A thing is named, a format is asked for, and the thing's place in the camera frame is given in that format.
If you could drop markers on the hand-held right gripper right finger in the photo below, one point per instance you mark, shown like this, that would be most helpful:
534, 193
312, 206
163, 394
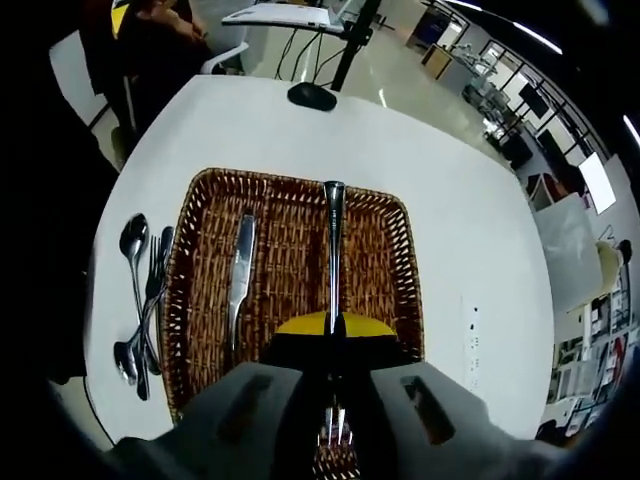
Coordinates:
480, 435

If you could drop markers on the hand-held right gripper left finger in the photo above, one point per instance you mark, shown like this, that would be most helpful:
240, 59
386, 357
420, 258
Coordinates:
190, 450

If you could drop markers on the steel spoon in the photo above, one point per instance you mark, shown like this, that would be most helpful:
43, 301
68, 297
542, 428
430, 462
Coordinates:
134, 232
125, 362

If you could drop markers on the steel fork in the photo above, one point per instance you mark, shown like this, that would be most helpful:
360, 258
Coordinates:
334, 240
155, 280

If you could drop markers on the cutlery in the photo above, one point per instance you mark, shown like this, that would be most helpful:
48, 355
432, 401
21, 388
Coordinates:
242, 270

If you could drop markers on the brown wicker utensil storage tray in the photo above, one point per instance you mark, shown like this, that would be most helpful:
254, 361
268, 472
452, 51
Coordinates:
295, 240

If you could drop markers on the white storage shelving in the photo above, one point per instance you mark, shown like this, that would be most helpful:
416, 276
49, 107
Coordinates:
600, 360

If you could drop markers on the bright white monitor screen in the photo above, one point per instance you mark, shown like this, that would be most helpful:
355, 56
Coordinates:
597, 182

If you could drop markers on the black desk monitors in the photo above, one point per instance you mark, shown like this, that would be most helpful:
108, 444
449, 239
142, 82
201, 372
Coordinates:
552, 145

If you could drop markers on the black television on stand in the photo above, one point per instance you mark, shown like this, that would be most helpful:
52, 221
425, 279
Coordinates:
532, 100

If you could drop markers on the person's black shirt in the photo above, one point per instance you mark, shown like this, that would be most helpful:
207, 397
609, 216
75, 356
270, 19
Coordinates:
150, 80

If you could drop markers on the black laptop stand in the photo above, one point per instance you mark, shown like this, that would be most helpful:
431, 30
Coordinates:
312, 97

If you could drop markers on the wood grey cabinet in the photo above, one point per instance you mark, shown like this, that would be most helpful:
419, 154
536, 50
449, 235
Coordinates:
440, 62

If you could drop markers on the white chair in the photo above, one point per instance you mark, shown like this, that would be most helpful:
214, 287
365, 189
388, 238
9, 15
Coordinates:
70, 70

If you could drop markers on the ceiling light strip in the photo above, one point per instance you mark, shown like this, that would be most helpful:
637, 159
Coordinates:
540, 39

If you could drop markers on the white laptop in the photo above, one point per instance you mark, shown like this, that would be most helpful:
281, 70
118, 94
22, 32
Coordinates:
280, 17

